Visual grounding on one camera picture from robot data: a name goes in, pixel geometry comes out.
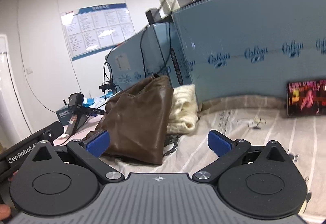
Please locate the cream knitted sweater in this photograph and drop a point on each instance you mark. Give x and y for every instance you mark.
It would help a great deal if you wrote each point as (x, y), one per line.
(183, 113)

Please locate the brown leather jacket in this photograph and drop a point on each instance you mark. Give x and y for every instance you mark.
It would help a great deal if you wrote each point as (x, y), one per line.
(136, 120)

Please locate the printed grey bed sheet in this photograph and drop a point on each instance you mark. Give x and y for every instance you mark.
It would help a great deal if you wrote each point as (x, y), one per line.
(255, 120)

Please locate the large blue foam board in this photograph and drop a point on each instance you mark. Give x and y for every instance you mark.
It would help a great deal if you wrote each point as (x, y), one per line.
(252, 47)

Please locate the white air conditioner unit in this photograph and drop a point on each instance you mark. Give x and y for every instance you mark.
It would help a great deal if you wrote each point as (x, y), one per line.
(14, 125)

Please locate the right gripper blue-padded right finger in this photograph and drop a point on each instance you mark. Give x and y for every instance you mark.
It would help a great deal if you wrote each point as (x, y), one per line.
(230, 154)

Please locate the smartphone playing video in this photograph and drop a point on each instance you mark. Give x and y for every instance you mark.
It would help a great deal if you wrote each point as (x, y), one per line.
(306, 98)

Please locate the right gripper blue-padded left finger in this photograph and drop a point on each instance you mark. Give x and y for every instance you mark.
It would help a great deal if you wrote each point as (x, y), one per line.
(86, 153)

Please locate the wall information poster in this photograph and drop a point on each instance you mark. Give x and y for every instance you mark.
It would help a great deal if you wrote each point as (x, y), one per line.
(97, 28)

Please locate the person's left hand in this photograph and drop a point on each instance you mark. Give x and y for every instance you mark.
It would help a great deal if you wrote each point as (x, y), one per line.
(5, 212)

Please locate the small dark blue box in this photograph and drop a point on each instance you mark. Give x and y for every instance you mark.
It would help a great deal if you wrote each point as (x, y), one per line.
(64, 115)

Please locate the white wall switch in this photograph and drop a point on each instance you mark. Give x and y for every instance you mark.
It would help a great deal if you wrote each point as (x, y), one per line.
(29, 71)

